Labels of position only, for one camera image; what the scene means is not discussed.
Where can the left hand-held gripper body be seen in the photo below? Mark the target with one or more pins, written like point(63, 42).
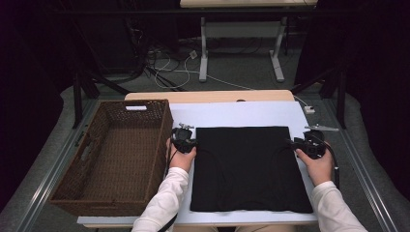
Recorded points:
point(183, 140)

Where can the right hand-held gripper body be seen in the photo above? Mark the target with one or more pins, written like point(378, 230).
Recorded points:
point(314, 145)

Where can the black tank top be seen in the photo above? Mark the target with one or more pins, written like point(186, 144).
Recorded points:
point(248, 170)

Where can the brown wicker basket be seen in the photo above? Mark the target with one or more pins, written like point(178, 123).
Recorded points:
point(129, 151)

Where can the person's left hand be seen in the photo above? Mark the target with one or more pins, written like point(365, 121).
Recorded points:
point(180, 159)

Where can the person's right hand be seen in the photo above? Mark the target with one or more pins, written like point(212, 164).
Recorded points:
point(320, 170)

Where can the white adapter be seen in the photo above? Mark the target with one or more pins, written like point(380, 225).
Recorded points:
point(309, 110)

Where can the black metal stand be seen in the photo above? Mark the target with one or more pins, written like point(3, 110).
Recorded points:
point(77, 103)
point(341, 103)

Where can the white foam board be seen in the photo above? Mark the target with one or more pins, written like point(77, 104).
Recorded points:
point(241, 114)

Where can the white plug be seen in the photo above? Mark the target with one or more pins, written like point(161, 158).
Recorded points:
point(193, 54)

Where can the black curtain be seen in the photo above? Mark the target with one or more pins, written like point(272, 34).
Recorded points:
point(380, 64)
point(25, 80)

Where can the white-legged desk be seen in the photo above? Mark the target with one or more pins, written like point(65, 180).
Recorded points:
point(241, 30)

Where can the aluminium rail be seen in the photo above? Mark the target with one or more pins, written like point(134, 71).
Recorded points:
point(377, 199)
point(48, 180)

